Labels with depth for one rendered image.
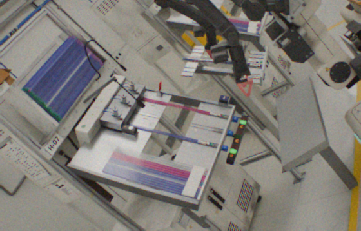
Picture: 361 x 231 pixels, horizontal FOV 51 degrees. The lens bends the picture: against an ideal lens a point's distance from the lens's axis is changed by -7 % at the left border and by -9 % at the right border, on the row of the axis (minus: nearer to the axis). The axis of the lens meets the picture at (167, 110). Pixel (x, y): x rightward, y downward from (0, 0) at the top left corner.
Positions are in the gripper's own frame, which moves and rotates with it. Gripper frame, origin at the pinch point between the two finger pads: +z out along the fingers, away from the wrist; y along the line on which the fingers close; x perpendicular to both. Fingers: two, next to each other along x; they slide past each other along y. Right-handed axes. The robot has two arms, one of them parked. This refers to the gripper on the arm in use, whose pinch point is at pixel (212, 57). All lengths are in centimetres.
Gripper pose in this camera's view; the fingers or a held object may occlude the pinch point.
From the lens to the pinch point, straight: 238.1
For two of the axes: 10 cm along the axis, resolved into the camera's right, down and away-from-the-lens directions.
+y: -3.1, 6.2, -7.2
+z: 1.0, 7.7, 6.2
